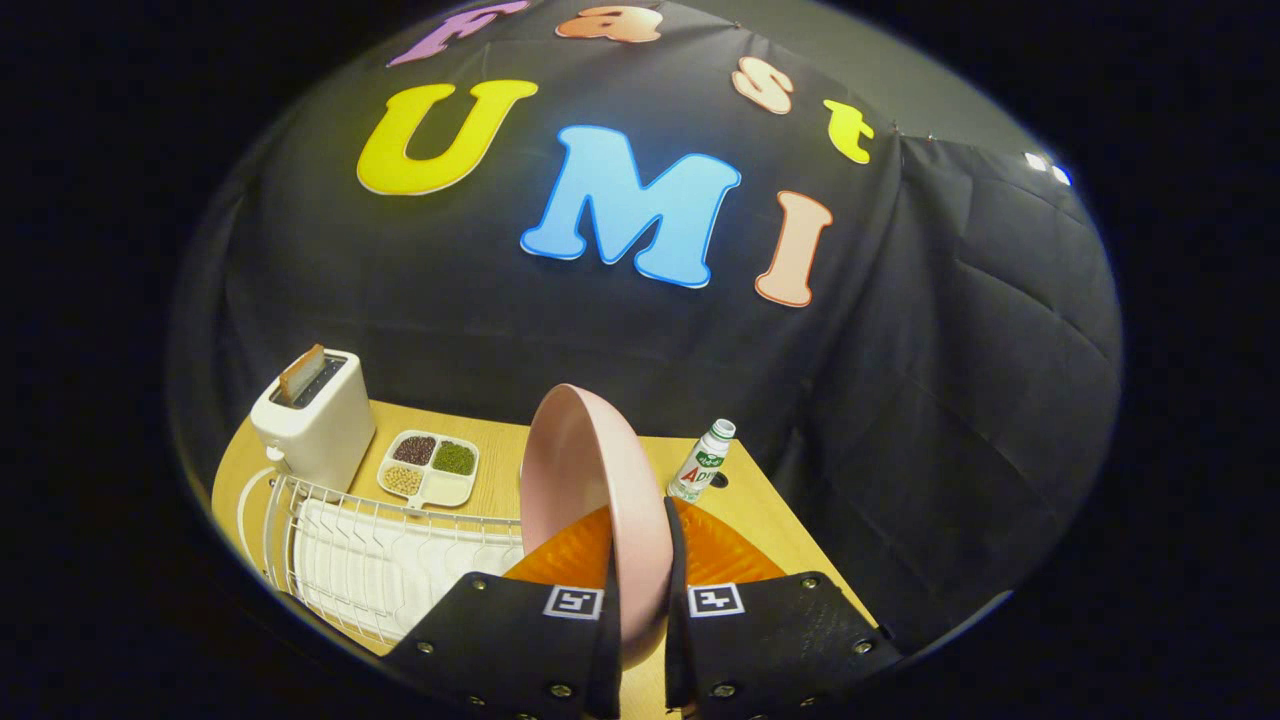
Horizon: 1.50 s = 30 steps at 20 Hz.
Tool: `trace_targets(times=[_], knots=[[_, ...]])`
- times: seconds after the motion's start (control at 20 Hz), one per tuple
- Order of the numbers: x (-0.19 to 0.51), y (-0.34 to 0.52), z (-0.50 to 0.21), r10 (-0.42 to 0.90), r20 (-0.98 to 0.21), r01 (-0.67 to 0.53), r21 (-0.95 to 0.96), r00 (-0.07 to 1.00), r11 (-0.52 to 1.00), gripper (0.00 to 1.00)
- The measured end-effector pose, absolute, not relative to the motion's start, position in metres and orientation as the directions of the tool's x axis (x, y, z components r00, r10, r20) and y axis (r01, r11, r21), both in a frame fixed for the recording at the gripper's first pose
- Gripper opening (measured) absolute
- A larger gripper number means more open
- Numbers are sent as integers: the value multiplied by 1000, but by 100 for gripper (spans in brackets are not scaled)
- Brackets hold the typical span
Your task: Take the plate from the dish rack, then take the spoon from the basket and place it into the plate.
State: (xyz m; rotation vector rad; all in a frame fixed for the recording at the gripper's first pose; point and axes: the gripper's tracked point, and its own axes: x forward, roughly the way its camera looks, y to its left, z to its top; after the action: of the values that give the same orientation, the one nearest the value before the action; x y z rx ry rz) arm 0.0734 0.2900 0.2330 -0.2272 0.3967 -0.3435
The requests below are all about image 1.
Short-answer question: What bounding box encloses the white wire dish rack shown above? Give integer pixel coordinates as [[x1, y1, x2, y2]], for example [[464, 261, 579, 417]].
[[237, 466, 526, 649]]

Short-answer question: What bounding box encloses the white divided dish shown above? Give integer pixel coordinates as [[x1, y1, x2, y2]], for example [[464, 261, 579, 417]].
[[377, 430, 481, 510]]

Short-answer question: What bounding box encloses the white ribbed drip tray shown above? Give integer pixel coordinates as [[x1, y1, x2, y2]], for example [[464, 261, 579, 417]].
[[295, 497, 526, 641]]

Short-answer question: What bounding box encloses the pink plate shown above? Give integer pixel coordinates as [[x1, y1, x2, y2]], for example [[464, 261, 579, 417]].
[[520, 384, 674, 671]]

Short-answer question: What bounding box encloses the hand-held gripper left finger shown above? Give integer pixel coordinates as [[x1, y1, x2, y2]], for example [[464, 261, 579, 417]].
[[380, 505, 623, 720]]

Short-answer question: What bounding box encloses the black backdrop cloth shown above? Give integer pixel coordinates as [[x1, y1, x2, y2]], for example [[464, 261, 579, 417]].
[[170, 0, 1123, 651]]

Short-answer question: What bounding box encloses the brown bread slice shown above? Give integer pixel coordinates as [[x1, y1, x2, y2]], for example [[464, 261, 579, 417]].
[[278, 344, 327, 405]]

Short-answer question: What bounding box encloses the white toaster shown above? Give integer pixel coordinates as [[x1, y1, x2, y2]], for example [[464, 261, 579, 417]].
[[250, 349, 377, 493]]

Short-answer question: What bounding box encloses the white green-label drink bottle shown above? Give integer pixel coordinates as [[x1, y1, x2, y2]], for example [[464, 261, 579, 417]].
[[667, 419, 737, 503]]

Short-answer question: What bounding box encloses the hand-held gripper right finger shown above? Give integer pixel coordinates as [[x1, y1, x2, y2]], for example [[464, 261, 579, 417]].
[[663, 497, 906, 720]]

